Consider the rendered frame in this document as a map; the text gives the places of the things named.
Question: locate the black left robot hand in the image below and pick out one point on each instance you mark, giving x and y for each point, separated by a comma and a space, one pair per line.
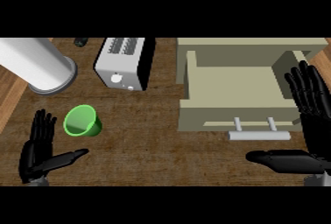
35, 157

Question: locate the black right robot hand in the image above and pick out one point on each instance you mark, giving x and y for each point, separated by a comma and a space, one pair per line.
310, 116

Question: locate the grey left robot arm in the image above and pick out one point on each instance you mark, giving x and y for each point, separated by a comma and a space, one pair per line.
38, 182

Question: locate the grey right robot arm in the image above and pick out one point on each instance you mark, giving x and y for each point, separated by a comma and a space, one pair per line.
317, 179

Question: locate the green cup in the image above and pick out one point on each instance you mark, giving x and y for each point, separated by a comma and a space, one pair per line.
81, 121

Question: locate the beige open drawer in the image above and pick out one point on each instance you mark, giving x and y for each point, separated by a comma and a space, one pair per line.
236, 96

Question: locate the beige cabinet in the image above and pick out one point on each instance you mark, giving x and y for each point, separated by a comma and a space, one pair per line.
254, 51

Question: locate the white cylindrical container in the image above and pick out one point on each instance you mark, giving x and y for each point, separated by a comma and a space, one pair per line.
34, 64

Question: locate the silver toaster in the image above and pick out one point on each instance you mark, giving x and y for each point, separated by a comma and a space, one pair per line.
122, 64

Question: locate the small dark object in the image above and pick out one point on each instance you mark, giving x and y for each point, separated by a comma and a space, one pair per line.
79, 42

